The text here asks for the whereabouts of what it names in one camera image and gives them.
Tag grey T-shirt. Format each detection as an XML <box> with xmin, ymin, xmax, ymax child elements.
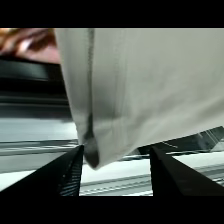
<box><xmin>54</xmin><ymin>28</ymin><xmax>224</xmax><ymax>170</ymax></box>

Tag silver frame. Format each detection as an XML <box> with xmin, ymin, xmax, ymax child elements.
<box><xmin>0</xmin><ymin>116</ymin><xmax>224</xmax><ymax>197</ymax></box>

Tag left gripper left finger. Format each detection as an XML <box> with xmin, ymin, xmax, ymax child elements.
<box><xmin>0</xmin><ymin>144</ymin><xmax>85</xmax><ymax>197</ymax></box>

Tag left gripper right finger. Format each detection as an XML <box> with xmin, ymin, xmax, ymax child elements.
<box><xmin>149</xmin><ymin>145</ymin><xmax>224</xmax><ymax>197</ymax></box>

